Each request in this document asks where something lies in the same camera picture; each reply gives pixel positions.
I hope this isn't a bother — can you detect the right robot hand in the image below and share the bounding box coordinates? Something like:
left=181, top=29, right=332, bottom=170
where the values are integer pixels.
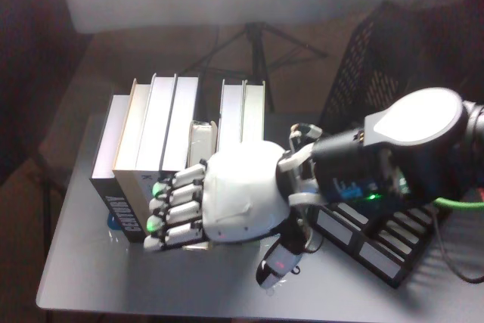
left=142, top=140, right=304, bottom=290

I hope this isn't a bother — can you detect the white hardcover book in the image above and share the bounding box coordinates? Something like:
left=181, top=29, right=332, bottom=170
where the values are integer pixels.
left=188, top=120, right=219, bottom=167

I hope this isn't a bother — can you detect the pale green book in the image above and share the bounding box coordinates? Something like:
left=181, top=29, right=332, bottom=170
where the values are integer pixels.
left=240, top=79, right=266, bottom=145

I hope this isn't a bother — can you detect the black Let It Be book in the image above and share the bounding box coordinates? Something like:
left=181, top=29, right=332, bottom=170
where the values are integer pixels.
left=160, top=76, right=200, bottom=172

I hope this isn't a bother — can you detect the cream paperback book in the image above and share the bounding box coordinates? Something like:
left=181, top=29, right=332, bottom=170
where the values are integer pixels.
left=112, top=77, right=152, bottom=225

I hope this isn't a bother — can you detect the blue metal bookend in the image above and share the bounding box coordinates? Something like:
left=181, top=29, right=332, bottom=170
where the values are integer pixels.
left=104, top=212, right=122, bottom=230

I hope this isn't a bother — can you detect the black Century book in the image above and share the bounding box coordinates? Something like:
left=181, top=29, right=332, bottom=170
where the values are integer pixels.
left=89, top=95, right=147, bottom=244

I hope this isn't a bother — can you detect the black tripod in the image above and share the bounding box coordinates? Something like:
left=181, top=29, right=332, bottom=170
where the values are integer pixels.
left=185, top=21, right=329, bottom=112

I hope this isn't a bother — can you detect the black mesh file rack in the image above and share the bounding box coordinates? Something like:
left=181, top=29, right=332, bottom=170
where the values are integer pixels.
left=315, top=0, right=484, bottom=289

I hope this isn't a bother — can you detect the green cable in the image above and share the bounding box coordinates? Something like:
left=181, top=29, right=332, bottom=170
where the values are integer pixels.
left=433, top=196, right=484, bottom=212

